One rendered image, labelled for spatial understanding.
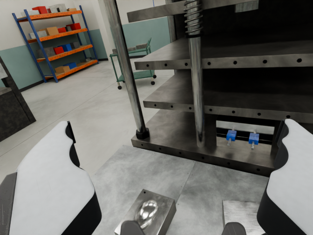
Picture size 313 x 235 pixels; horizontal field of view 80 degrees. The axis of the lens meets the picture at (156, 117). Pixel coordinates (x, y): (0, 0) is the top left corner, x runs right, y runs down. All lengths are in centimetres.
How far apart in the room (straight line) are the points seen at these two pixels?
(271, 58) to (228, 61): 16
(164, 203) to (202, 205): 17
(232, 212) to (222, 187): 22
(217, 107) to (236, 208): 51
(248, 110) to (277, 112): 12
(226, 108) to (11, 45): 717
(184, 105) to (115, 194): 59
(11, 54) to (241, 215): 741
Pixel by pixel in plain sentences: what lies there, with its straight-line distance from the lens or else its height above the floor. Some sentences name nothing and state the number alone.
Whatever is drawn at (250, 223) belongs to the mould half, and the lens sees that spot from 72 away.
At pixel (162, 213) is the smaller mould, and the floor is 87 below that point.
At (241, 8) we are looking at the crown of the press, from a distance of 117.
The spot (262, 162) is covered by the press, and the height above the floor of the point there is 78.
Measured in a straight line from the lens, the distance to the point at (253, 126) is 105.
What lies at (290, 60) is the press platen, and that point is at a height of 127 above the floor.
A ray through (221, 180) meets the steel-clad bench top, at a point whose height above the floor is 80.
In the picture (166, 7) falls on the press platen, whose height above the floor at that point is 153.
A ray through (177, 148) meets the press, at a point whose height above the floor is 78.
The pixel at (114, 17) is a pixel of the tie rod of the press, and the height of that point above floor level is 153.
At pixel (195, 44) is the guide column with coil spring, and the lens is 91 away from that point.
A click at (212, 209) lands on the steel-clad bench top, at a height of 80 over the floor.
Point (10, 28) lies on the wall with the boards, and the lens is 777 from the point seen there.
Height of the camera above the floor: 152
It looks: 29 degrees down
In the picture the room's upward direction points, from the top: 11 degrees counter-clockwise
